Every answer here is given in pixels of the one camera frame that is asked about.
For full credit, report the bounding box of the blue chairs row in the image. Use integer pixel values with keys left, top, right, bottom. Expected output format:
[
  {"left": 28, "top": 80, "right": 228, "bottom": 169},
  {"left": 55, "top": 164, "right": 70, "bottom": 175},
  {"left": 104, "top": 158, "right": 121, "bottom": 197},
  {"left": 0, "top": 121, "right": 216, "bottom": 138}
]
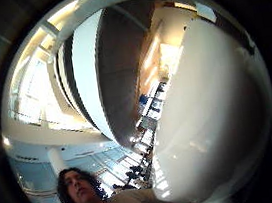
[{"left": 136, "top": 80, "right": 172, "bottom": 119}]

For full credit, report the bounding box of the group of dark chairs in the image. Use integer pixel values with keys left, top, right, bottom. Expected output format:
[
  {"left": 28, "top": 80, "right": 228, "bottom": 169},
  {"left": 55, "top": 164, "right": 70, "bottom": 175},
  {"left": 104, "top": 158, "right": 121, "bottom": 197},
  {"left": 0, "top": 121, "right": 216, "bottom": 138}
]
[{"left": 109, "top": 161, "right": 155, "bottom": 192}]

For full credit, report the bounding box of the white round column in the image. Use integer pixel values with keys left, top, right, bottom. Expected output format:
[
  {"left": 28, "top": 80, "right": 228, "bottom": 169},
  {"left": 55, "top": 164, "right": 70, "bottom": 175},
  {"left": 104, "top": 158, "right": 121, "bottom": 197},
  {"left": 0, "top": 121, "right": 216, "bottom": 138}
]
[{"left": 45, "top": 145, "right": 69, "bottom": 178}]

